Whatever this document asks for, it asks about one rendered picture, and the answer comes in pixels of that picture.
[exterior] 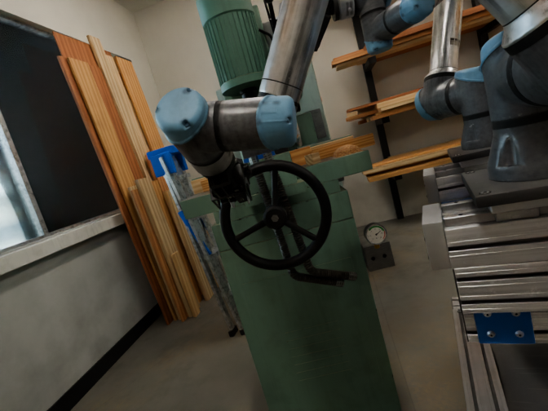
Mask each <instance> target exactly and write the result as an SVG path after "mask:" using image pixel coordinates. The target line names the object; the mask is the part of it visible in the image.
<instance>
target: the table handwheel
mask: <svg viewBox="0 0 548 411"><path fill-rule="evenodd" d="M250 168H251V171H252V175H253V176H255V175H258V174H260V173H263V172H267V171H271V173H272V204H271V205H270V206H268V207H267V209H266V210H265V211H264V214H263V220H262V221H260V222H258V223H256V224H255V225H254V226H252V227H251V228H248V229H247V230H245V231H243V232H242V233H240V234H238V235H236V236H235V234H234V231H233V230H232V225H231V220H230V210H231V204H230V202H228V203H224V204H222V203H220V205H221V210H219V222H220V227H221V230H222V233H223V236H224V238H225V240H226V242H227V243H228V245H229V246H230V248H231V249H232V250H233V252H234V253H235V254H236V255H237V256H239V257H240V258H241V259H243V260H244V261H246V262H247V263H249V264H251V265H253V266H255V267H259V268H262V269H266V270H275V271H277V270H285V269H290V268H293V267H297V266H299V265H301V264H303V263H305V262H306V261H307V260H309V259H311V258H312V257H313V256H314V255H315V254H316V253H317V252H318V251H319V250H320V248H321V247H322V245H323V244H324V243H325V241H326V239H327V237H328V235H329V230H330V227H331V222H332V209H331V204H330V200H329V196H328V194H327V192H326V190H325V188H324V186H323V184H322V183H321V182H320V180H319V179H318V178H317V177H316V176H315V175H314V174H313V173H312V172H311V171H309V170H307V169H306V168H304V167H303V166H301V165H298V164H296V163H293V162H291V161H284V160H266V161H260V162H257V163H254V164H253V165H251V166H250ZM278 171H284V172H287V173H291V174H292V175H296V176H298V177H299V178H300V179H302V180H303V181H305V182H306V183H307V184H308V185H309V186H310V187H311V189H312V190H313V192H314V193H315V194H316V197H317V199H318V201H319V204H320V214H321V217H320V227H319V230H318V232H317V234H316V235H315V234H313V233H311V232H309V231H308V230H306V229H304V228H301V227H299V226H298V225H297V224H295V223H293V222H291V221H289V220H288V219H287V213H286V210H285V208H284V207H283V206H282V204H281V201H280V200H278ZM253 176H252V177H253ZM284 225H285V226H286V227H288V228H291V229H293V230H295V231H296V232H299V233H301V234H302V235H304V236H306V237H307V238H309V239H311V240H312V243H311V244H310V245H309V246H308V247H307V248H306V249H305V250H304V251H302V252H301V253H299V254H296V255H295V256H293V257H290V258H287V259H264V258H261V257H259V256H257V255H255V254H252V253H251V252H249V251H248V250H247V249H246V248H245V247H244V246H243V245H242V244H241V243H240V240H242V239H244V238H245V237H247V236H248V235H250V234H252V233H253V232H256V231H258V230H259V229H260V228H263V227H265V226H267V227H269V228H270V229H279V228H282V227H283V226H284Z"/></svg>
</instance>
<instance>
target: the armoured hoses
mask: <svg viewBox="0 0 548 411"><path fill-rule="evenodd" d="M263 157H264V160H265V161H266V160H274V158H273V156H272V152H267V153H265V154H263ZM249 161H250V165H253V164H254V163H257V162H259V158H258V156H255V157H251V158H249ZM255 178H256V179H257V182H258V186H259V189H260V190H259V191H261V193H262V194H261V195H262V198H263V202H264V204H265V206H266V209H267V207H268V206H270V205H271V204H272V199H271V196H270V193H269V191H268V187H267V183H265V182H266V180H265V178H264V176H263V173H260V174H258V175H255ZM282 184H283V183H282V181H281V177H280V176H279V174H278V196H279V198H280V201H281V204H282V206H283V207H284V208H285V210H286V213H287V219H288V220H289V221H291V222H293V223H295V224H297V222H296V221H297V220H295V219H296V218H295V216H294V214H293V211H292V207H291V205H290V203H289V201H288V200H289V198H287V196H286V195H287V194H286V192H285V190H284V187H283V186H284V185H282ZM273 231H274V233H275V235H276V239H277V241H278V244H279V246H280V247H279V248H280V251H281V254H282V257H283V259H287V258H290V257H291V255H290V252H289V249H288V246H287V244H286V240H285V236H284V233H283V231H282V229H281V228H279V229H273ZM291 231H292V233H293V234H292V235H294V239H295V241H296V242H295V243H296V244H297V245H296V246H297V248H298V252H299V253H301V252H302V251H304V250H305V249H306V246H305V244H304V241H303V238H302V235H301V233H299V232H296V231H295V230H293V229H291ZM303 265H304V267H305V269H306V270H307V272H309V274H307V273H306V274H304V273H300V272H297V271H296V269H295V267H293V268H290V269H287V272H288V273H289V275H290V276H291V277H292V279H295V280H296V281H302V282H309V283H310V282H311V283H315V284H322V285H333V286H337V287H343V286H344V283H345V282H344V280H348V281H355V280H356V279H357V274H356V272H345V271H338V270H337V271H336V270H328V269H321V268H320V269H319V268H315V267H314V266H313V265H312V261H311V259H309V260H307V261H306V262H305V263H304V264H303Z"/></svg>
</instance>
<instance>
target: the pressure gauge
mask: <svg viewBox="0 0 548 411"><path fill-rule="evenodd" d="M376 233H378V234H377V236H376V235H375V234H376ZM364 236H365V239H366V240H367V241H368V242H369V243H370V244H372V245H374V248H375V249H378V248H380V244H382V243H383V242H384V241H385V240H386V238H387V230H386V229H385V228H384V227H383V226H382V225H381V224H380V223H369V224H368V225H367V226H366V227H365V229H364Z"/></svg>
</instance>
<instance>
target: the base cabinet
mask: <svg viewBox="0 0 548 411"><path fill-rule="evenodd" d="M244 247H245V248H246V249H247V250H248V251H249V252H251V253H252V254H255V255H257V256H259V257H261V258H264V259H283V257H282V254H281V251H280V248H279V247H280V246H279V244H278V241H277V239H276V238H272V239H269V240H265V241H260V242H257V243H254V244H250V245H245V246H244ZM219 254H220V257H221V259H222V262H223V267H224V270H225V272H226V275H227V278H228V283H229V285H230V288H231V291H232V295H233V298H234V301H235V304H236V308H237V310H238V314H239V317H240V319H241V323H242V326H243V330H244V332H245V336H246V339H247V342H248V345H249V348H250V352H251V355H252V357H253V360H254V365H255V368H256V370H257V373H258V376H259V381H260V383H261V386H262V389H263V394H264V396H265V399H266V401H267V406H268V409H269V411H402V410H401V407H400V401H399V397H398V394H397V390H396V384H395V380H394V377H393V373H392V370H391V364H390V361H389V357H388V354H387V348H386V344H385V341H384V337H383V334H382V327H381V324H380V320H379V317H378V311H377V308H376V304H375V301H374V297H373V291H372V288H371V284H370V281H369V275H368V271H367V267H366V264H365V258H364V255H363V251H362V248H361V244H360V238H359V235H358V231H357V228H356V222H355V219H354V218H353V217H352V218H349V219H344V220H341V221H337V222H334V223H331V227H330V230H329V235H328V237H327V239H326V241H325V243H324V244H323V245H322V247H321V248H320V250H319V251H318V252H317V253H316V254H315V255H314V256H313V257H312V258H311V261H312V265H313V266H314V267H315V268H319V269H320V268H321V269H328V270H336V271H337V270H338V271H345V272H356V274H357V279H356V280H355V281H348V280H344V282H345V283H344V286H343V287H337V286H333V285H322V284H315V283H311V282H310V283H309V282H302V281H296V280H295V279H292V277H291V276H290V275H289V273H288V272H287V269H285V270H277V271H275V270H266V269H262V268H259V267H255V266H253V265H251V264H249V263H247V262H246V261H244V260H243V259H241V258H240V257H239V256H237V255H236V254H235V253H234V252H233V250H226V251H223V252H220V253H219Z"/></svg>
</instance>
